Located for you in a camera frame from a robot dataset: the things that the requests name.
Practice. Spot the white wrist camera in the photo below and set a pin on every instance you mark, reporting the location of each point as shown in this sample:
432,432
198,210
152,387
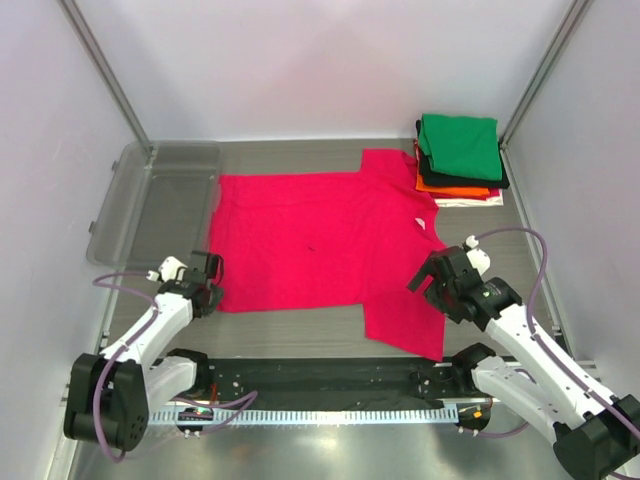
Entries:
477,257
170,269

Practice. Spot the crimson red t-shirt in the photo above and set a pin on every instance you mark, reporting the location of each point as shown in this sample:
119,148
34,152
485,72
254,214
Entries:
304,241

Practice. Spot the clear plastic bin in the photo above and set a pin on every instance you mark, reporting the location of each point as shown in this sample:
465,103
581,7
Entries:
159,203

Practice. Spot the green folded t-shirt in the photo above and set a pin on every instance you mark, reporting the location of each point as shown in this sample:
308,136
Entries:
461,146

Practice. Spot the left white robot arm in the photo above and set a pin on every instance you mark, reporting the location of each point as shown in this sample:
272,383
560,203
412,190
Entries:
113,393

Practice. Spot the white folded t-shirt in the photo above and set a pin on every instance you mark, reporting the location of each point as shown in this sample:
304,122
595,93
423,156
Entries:
495,198

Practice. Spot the aluminium corner post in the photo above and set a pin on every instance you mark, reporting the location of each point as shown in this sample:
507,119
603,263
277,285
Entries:
100,62
559,41

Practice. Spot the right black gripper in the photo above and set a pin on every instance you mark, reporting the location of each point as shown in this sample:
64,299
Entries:
431,293

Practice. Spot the orange folded t-shirt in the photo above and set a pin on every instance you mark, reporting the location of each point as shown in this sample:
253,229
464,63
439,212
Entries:
452,192

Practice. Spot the right aluminium corner post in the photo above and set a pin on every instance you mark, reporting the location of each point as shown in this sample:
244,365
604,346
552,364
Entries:
559,41

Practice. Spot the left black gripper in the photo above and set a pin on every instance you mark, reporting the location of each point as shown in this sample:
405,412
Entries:
216,297

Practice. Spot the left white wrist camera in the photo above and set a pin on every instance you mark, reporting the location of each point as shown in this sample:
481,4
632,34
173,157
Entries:
170,269

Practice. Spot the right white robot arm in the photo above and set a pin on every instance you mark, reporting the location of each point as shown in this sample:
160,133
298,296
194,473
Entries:
592,431

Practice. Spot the left aluminium corner post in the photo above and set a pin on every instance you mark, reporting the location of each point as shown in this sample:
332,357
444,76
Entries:
100,62

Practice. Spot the red folded t-shirt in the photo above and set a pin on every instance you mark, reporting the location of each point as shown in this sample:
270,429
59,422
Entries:
416,150

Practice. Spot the slotted cable duct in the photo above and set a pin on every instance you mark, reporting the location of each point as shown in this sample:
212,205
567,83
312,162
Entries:
175,415

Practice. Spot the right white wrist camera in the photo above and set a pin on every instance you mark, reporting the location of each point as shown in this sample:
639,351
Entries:
477,257

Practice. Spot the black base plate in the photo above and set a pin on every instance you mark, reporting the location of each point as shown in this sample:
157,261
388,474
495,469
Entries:
337,384

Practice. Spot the black folded t-shirt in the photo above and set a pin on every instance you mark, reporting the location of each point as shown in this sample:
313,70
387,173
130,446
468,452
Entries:
434,178

